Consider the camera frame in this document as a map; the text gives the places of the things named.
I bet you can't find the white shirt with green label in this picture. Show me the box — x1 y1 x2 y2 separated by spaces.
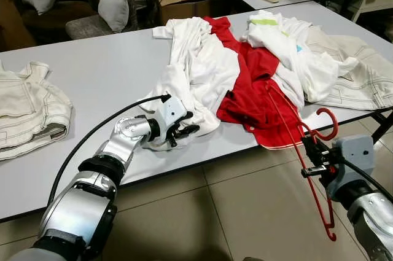
241 9 360 109

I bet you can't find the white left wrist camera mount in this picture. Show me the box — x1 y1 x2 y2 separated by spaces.
154 95 188 130

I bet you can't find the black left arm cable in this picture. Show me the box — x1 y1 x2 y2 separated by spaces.
47 93 173 208

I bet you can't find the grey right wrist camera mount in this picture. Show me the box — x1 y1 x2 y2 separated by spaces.
332 135 375 188

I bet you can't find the red plastic hanger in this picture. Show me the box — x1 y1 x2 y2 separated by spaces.
265 83 340 242

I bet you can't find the grey cushioned chair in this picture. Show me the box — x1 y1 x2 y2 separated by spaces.
64 14 133 41

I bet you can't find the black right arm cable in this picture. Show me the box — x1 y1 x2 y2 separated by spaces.
340 158 393 200

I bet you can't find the plain white shirt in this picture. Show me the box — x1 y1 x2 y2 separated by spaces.
140 17 241 151

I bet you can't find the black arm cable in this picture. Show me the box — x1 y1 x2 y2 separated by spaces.
340 158 393 200
47 93 173 208

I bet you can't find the beige denim jacket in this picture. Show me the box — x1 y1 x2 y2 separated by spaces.
304 25 393 111
0 60 73 162

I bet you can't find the dark brown armchair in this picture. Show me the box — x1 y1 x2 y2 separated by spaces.
12 0 99 47

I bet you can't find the black metal table leg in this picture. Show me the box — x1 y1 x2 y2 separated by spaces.
368 111 393 145

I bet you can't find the red shirt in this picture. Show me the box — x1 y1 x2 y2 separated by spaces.
203 15 320 150

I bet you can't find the brown cardboard box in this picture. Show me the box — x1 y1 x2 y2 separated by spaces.
155 0 214 26

